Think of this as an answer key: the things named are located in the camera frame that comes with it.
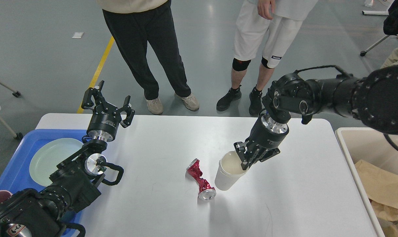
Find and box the beige plastic bin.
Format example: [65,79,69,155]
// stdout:
[335,127,398,237]

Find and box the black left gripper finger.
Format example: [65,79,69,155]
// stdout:
[80,80,108,112]
[116,95,135,128]

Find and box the brown paper bag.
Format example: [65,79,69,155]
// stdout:
[355,160,398,222]

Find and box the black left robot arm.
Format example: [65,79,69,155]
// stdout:
[0,81,135,237]

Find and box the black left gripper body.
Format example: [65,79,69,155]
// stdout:
[87,108,121,142]

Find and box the rolling stand leg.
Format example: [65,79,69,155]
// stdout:
[0,81,21,98]

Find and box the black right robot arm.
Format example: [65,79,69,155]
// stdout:
[234,65,398,171]

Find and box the green plate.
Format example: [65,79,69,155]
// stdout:
[29,138,82,187]

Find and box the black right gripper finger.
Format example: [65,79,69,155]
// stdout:
[252,148,280,164]
[234,141,256,171]

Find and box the person in black trousers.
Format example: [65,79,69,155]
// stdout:
[97,0,200,116]

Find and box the blue plastic tray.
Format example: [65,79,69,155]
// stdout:
[0,129,87,237]

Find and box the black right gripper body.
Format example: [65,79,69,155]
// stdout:
[246,114,289,150]

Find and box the crushed red can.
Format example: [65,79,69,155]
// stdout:
[186,158,216,201]

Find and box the person in white shorts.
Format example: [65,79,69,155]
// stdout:
[216,0,317,117]

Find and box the white paper cup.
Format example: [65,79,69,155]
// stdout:
[214,151,249,191]

